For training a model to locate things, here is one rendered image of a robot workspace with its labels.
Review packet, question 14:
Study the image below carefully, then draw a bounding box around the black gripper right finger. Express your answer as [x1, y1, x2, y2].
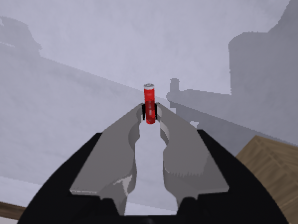
[155, 102, 289, 224]

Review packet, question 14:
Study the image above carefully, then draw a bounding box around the red aaa battery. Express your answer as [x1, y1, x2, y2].
[144, 84, 155, 124]

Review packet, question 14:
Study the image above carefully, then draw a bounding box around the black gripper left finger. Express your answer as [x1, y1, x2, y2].
[17, 103, 146, 224]

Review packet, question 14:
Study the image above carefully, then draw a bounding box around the light brown wooden chest of drawers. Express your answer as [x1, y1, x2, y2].
[235, 135, 298, 218]

